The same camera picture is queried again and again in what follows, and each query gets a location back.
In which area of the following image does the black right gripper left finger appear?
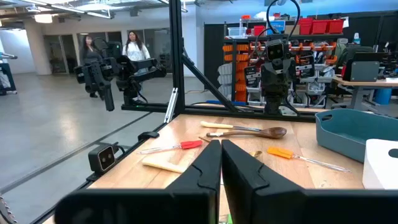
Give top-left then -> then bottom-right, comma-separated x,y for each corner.
166,139 -> 223,224

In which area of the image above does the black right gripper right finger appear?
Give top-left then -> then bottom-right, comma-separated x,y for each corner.
221,139 -> 305,224

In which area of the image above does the yellow-handled table knife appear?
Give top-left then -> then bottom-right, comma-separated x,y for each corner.
200,120 -> 262,132
141,154 -> 188,174

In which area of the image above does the orange spatula with clear handle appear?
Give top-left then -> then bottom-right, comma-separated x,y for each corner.
266,146 -> 352,174

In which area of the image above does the dark wooden spoon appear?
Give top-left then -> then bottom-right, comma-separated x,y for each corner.
206,126 -> 288,139

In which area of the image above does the blue box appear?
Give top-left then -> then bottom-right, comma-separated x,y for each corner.
266,20 -> 286,35

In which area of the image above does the clear plastic container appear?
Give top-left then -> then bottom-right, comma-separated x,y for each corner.
227,27 -> 248,39

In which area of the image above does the black robot in background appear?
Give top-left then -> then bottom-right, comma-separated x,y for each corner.
203,14 -> 346,108

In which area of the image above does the silver aluminium strut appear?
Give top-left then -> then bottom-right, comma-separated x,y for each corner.
164,87 -> 179,124

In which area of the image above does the light wood office desk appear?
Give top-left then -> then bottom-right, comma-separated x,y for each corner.
331,76 -> 398,110

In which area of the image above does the teal plastic bin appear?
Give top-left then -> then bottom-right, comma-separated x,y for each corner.
315,108 -> 398,164

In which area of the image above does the grey monitor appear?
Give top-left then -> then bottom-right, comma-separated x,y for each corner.
341,52 -> 381,83

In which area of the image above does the blue barrel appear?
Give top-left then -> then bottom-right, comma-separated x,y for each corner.
374,88 -> 393,106

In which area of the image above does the white plastic bin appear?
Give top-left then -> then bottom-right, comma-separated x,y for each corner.
362,138 -> 398,190

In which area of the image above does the person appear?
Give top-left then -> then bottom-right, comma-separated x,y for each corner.
79,34 -> 105,99
122,30 -> 152,103

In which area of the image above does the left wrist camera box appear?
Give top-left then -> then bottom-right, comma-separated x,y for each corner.
265,39 -> 285,62

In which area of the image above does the red spatula with clear handle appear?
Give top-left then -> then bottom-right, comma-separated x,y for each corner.
136,139 -> 204,156

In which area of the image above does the black plastic frame clamp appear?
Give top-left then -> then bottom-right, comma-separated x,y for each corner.
137,131 -> 160,141

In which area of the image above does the black table-level camera box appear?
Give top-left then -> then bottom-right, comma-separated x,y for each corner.
88,143 -> 116,175

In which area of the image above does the black leader arm handle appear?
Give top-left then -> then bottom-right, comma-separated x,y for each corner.
73,60 -> 116,112

